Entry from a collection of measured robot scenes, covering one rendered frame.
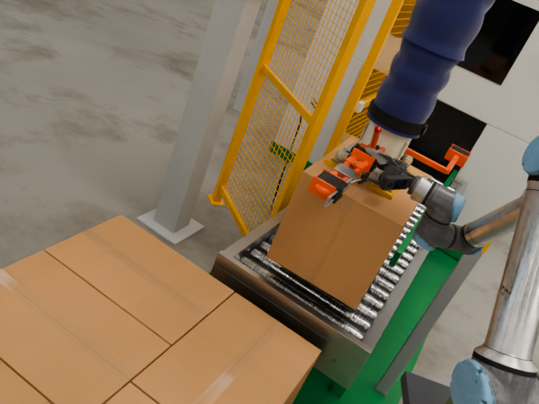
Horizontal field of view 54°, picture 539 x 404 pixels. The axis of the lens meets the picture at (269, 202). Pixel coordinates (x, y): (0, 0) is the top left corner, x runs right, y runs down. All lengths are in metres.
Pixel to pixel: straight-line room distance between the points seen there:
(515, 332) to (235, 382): 0.86
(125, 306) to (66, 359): 0.29
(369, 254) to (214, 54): 1.34
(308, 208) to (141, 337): 0.73
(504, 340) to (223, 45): 1.90
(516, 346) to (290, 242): 0.93
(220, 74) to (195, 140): 0.40
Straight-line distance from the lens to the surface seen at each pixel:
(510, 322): 1.43
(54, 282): 1.94
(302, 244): 2.01
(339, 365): 2.12
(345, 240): 1.93
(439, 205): 1.81
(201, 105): 2.83
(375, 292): 2.48
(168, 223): 3.19
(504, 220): 1.76
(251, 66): 5.12
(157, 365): 1.75
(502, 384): 1.43
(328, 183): 1.53
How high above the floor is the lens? 1.86
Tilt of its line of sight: 29 degrees down
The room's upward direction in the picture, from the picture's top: 22 degrees clockwise
